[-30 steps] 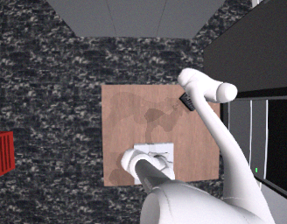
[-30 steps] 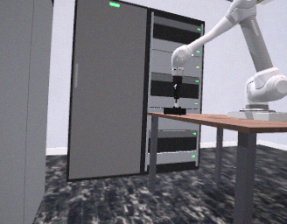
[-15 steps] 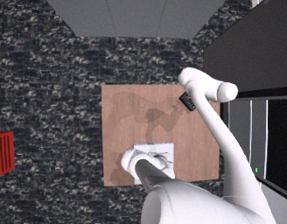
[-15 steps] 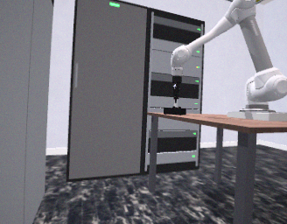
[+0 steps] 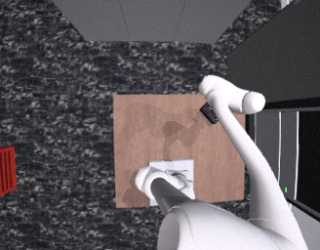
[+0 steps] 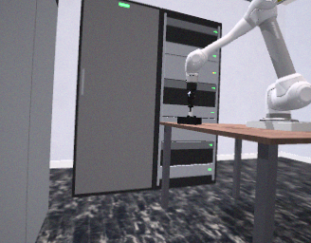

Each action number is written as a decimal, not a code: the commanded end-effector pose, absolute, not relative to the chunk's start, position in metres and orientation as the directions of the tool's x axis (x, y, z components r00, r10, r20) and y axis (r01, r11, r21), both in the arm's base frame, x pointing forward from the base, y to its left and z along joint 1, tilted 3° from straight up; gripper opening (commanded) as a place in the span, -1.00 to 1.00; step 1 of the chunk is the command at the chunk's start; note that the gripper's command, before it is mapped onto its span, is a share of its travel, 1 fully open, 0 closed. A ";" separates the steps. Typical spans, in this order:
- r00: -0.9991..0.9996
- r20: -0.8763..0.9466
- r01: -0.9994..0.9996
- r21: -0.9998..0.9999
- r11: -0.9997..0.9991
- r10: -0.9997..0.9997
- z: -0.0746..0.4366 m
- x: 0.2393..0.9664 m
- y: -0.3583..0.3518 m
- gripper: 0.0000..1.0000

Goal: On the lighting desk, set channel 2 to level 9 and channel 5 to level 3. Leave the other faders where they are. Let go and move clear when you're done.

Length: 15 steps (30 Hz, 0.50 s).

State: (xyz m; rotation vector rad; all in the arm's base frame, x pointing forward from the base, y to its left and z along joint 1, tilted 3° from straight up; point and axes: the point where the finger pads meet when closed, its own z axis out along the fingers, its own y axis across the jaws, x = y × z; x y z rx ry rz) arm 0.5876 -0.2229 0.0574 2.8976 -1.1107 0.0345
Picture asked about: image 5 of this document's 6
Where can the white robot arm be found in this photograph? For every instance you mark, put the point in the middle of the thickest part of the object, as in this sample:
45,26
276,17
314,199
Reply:
196,226

